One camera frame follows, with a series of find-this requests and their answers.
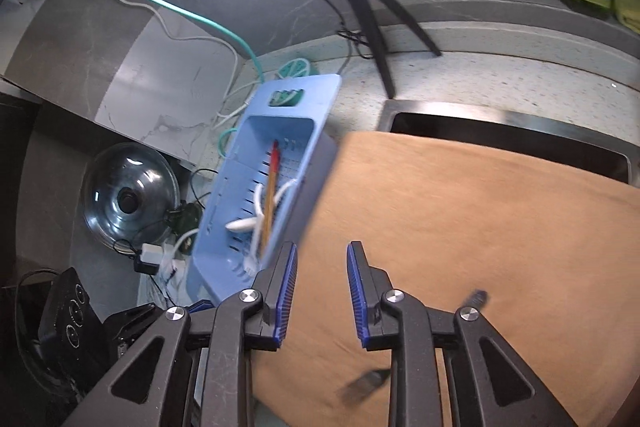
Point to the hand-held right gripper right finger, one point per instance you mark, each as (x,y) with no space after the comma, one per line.
(357,297)

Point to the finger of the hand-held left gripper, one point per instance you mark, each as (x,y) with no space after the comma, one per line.
(200,305)

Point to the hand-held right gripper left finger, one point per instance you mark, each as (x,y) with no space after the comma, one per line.
(285,297)

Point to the white plastic spork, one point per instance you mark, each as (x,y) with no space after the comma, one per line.
(256,237)

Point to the red-tipped wooden chopstick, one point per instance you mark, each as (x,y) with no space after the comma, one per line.
(269,197)
(274,157)

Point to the blue plastic slotted basket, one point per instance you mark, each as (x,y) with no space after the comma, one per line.
(305,97)

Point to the white power adapter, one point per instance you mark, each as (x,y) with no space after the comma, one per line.
(152,254)

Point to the black power adapter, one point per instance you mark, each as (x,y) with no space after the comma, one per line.
(142,266)

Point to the small white plastic spoon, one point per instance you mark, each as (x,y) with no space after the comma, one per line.
(240,224)

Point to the dark green small device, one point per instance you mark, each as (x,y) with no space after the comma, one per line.
(185,217)

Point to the tan felt mat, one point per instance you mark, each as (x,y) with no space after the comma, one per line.
(450,217)

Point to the glass pot lid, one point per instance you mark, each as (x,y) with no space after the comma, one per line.
(145,187)

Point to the steel sink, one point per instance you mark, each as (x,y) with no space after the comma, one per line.
(500,127)

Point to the teal round object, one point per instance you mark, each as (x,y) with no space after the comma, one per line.
(295,68)

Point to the black tripod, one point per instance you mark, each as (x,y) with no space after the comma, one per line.
(372,32)

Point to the yellow sponge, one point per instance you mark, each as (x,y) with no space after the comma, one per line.
(630,7)

